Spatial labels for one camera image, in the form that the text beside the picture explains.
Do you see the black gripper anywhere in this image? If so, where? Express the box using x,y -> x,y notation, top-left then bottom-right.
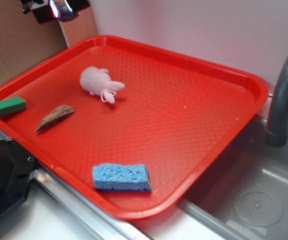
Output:
20,0 -> 90,24

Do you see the dark brown rock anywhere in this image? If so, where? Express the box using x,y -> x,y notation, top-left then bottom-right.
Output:
57,6 -> 79,22

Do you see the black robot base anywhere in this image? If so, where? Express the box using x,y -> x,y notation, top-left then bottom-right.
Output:
0,137 -> 36,219

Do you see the brown cardboard panel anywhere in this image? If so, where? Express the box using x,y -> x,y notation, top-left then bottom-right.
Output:
0,0 -> 67,86

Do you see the pink plush bunny toy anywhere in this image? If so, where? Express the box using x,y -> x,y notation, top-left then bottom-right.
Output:
80,66 -> 125,104

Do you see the brown wood piece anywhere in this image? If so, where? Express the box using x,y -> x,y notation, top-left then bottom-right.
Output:
36,104 -> 75,133

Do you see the green rectangular block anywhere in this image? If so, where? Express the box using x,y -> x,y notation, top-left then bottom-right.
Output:
0,96 -> 27,117

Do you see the red plastic tray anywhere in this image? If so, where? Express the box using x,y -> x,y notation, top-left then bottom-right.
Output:
0,36 -> 268,220

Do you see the blue sponge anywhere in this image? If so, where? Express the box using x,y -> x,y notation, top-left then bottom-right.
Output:
92,163 -> 151,192

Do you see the grey toy faucet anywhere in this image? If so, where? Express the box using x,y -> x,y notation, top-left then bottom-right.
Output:
264,56 -> 288,148

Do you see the grey plastic sink basin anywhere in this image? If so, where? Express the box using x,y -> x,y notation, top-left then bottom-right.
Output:
178,117 -> 288,240

